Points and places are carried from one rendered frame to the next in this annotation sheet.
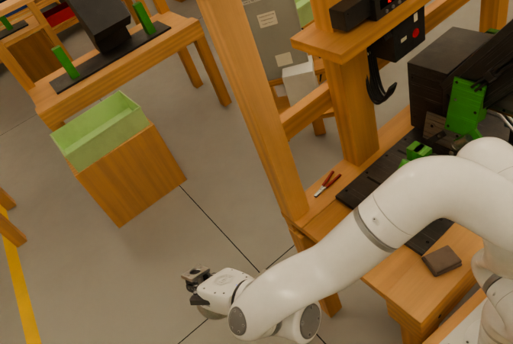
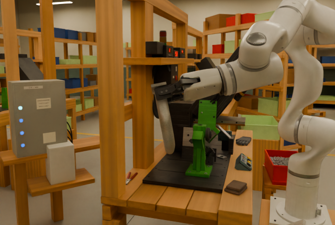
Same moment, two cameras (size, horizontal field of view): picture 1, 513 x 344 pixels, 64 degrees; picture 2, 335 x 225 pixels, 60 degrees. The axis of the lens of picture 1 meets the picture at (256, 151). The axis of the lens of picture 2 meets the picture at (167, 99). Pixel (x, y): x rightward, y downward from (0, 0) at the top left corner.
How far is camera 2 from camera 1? 1.08 m
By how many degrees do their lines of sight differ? 56
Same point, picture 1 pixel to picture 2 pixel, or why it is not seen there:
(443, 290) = (248, 198)
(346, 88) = (146, 98)
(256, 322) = (271, 33)
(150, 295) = not seen: outside the picture
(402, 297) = (230, 207)
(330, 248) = (276, 19)
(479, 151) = not seen: hidden behind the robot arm
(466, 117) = (209, 120)
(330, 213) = (143, 189)
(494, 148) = not seen: hidden behind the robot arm
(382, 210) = not seen: outside the picture
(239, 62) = (115, 32)
